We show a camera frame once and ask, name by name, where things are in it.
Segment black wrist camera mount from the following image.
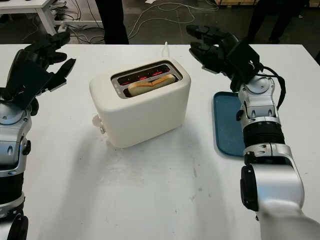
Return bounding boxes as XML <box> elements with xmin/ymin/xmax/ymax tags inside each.
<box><xmin>4</xmin><ymin>59</ymin><xmax>54</xmax><ymax>110</ymax></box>
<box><xmin>226</xmin><ymin>40</ymin><xmax>260</xmax><ymax>85</ymax></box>

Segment blue plastic tray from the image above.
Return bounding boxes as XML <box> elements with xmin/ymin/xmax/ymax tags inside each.
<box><xmin>212</xmin><ymin>91</ymin><xmax>247</xmax><ymax>158</ymax></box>

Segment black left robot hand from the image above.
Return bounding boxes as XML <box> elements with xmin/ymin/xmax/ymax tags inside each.
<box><xmin>12</xmin><ymin>31</ymin><xmax>77</xmax><ymax>117</ymax></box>

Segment white desk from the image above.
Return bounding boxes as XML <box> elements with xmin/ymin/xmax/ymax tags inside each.
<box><xmin>0</xmin><ymin>0</ymin><xmax>104</xmax><ymax>38</ymax></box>

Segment toast slice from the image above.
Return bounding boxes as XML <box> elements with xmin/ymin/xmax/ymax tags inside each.
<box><xmin>127</xmin><ymin>74</ymin><xmax>176</xmax><ymax>98</ymax></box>

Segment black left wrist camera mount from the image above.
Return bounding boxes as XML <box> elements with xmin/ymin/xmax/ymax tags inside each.
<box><xmin>4</xmin><ymin>59</ymin><xmax>54</xmax><ymax>110</ymax></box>

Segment cream two-slot toaster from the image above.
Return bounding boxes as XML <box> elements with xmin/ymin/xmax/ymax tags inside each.
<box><xmin>89</xmin><ymin>59</ymin><xmax>192</xmax><ymax>150</ymax></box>

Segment white toaster power cord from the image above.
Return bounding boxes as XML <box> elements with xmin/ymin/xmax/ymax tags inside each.
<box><xmin>161</xmin><ymin>41</ymin><xmax>171</xmax><ymax>61</ymax></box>

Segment floor cable tangle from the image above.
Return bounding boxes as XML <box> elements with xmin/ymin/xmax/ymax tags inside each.
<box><xmin>53</xmin><ymin>0</ymin><xmax>111</xmax><ymax>45</ymax></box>

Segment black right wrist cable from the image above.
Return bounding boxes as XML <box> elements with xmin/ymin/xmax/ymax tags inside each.
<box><xmin>254</xmin><ymin>63</ymin><xmax>287</xmax><ymax>111</ymax></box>

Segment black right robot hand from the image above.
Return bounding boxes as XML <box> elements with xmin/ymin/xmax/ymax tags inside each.
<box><xmin>186</xmin><ymin>24</ymin><xmax>241</xmax><ymax>92</ymax></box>

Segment wooden crate stack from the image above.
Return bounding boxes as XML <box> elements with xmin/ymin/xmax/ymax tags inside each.
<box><xmin>217</xmin><ymin>0</ymin><xmax>320</xmax><ymax>7</ymax></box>

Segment person in dark trousers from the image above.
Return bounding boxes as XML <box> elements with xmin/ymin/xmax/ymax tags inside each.
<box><xmin>243</xmin><ymin>0</ymin><xmax>309</xmax><ymax>45</ymax></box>

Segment person in black trousers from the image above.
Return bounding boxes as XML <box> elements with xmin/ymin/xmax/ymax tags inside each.
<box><xmin>96</xmin><ymin>0</ymin><xmax>130</xmax><ymax>45</ymax></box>

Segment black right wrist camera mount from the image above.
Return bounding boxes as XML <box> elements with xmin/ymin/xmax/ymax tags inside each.
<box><xmin>226</xmin><ymin>40</ymin><xmax>260</xmax><ymax>85</ymax></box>

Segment white floor cable loop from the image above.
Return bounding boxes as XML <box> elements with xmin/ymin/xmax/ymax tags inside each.
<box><xmin>127</xmin><ymin>0</ymin><xmax>220</xmax><ymax>38</ymax></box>

